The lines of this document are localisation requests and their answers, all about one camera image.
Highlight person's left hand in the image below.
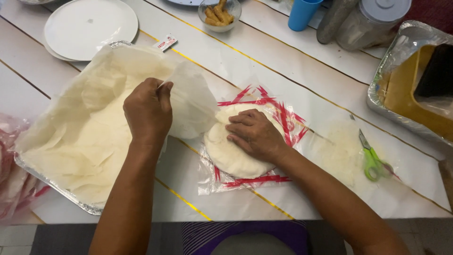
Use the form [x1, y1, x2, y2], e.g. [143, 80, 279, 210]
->
[123, 77, 174, 143]

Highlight person's right hand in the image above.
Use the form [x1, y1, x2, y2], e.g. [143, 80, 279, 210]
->
[225, 109, 289, 164]

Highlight round stack of white wrappers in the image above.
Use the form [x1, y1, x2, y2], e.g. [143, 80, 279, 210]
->
[203, 103, 288, 180]

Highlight thin white wrapper sheet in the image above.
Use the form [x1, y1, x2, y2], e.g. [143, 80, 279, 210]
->
[157, 60, 219, 140]

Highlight clear bag with red print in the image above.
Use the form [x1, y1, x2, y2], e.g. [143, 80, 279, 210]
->
[197, 84, 310, 196]

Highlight pile of separated wrapper sheets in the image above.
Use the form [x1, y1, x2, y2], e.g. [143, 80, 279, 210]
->
[16, 44, 185, 210]

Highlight white and red sauce sachet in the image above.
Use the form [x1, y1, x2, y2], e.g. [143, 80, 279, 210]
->
[152, 34, 178, 52]

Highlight clear plastic sheet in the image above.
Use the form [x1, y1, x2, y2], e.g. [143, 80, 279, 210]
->
[307, 120, 404, 189]

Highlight white plate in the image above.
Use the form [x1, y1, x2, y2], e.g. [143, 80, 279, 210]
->
[44, 42, 81, 63]
[43, 0, 139, 61]

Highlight person's purple striped shirt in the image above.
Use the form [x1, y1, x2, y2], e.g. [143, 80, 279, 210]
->
[180, 220, 309, 255]

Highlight foil tray with wrappers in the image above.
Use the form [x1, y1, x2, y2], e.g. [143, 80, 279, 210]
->
[13, 40, 220, 217]

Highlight pale blue plate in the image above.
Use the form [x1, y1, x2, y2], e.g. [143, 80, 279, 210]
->
[166, 0, 205, 6]

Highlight fried brown sticks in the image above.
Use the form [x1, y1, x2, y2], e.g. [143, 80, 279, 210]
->
[204, 0, 235, 27]

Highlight small glass bowl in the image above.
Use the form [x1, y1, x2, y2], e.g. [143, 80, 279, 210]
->
[197, 0, 243, 33]

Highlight blue plastic cup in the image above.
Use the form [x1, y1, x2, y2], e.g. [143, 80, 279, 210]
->
[288, 0, 324, 32]

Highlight grey spice bottle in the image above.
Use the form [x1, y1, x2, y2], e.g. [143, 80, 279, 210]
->
[316, 0, 360, 45]

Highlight heap of pink printed bags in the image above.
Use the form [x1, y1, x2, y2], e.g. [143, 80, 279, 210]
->
[0, 113, 51, 224]

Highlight clear jar with white lid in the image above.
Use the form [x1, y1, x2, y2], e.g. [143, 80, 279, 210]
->
[336, 0, 413, 51]

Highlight foil tray with yellow container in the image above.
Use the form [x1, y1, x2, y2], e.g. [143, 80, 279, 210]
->
[366, 20, 453, 148]

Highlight black rectangular block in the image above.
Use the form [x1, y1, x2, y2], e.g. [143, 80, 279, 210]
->
[414, 43, 453, 99]

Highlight dark red cloth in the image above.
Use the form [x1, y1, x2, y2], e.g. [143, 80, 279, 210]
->
[403, 0, 453, 35]

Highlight green handled scissors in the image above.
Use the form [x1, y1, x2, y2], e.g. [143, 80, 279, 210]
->
[350, 114, 395, 183]

